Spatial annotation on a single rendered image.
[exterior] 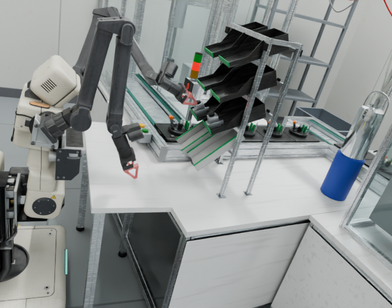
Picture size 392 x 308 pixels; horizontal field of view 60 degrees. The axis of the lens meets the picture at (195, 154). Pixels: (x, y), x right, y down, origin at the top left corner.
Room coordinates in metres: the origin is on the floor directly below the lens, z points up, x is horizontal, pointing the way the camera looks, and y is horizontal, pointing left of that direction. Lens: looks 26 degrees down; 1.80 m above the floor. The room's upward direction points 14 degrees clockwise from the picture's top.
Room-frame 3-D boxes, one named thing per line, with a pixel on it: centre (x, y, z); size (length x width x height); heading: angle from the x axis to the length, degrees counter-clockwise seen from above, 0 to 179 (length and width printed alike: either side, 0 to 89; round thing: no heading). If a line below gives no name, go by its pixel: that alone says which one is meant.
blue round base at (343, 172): (1.86, -0.86, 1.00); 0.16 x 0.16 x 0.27
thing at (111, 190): (1.72, 0.24, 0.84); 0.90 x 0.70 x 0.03; 25
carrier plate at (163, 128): (1.94, 0.13, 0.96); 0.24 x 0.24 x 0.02; 32
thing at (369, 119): (1.86, -0.86, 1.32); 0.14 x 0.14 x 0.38
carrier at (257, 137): (2.20, -0.29, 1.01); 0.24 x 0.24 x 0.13; 32
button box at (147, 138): (1.89, 0.36, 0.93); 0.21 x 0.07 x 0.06; 32
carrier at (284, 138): (2.33, -0.50, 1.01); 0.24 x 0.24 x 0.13; 32
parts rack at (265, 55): (1.70, -0.17, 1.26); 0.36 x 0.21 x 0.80; 32
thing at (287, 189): (2.17, -0.24, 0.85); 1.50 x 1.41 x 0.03; 32
